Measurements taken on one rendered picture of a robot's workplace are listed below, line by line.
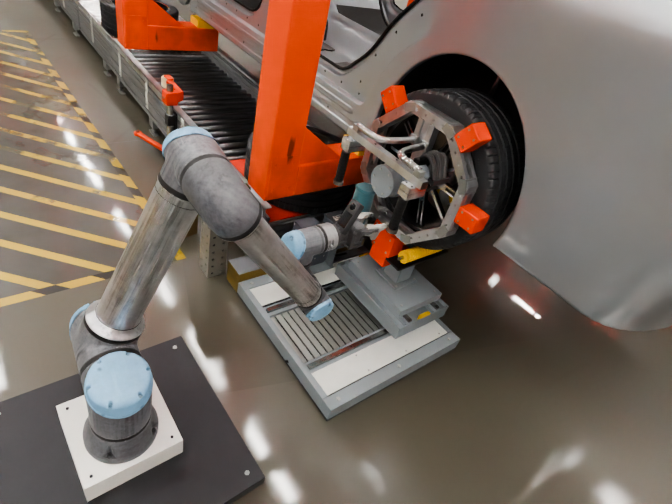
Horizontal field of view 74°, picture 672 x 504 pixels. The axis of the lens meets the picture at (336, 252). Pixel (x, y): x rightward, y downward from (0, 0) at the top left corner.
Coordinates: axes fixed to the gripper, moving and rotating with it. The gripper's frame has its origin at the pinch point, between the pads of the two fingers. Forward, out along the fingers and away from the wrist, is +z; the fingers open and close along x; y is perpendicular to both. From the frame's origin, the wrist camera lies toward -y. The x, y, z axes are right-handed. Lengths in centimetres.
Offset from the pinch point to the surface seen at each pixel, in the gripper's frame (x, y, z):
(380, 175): -18.8, -3.9, 15.9
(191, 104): -222, 58, 27
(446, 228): 8.6, 5.6, 30.4
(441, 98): -21, -32, 39
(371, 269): -27, 60, 41
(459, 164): 1.4, -17.8, 32.2
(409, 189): 1.8, -11.7, 8.4
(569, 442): 85, 83, 76
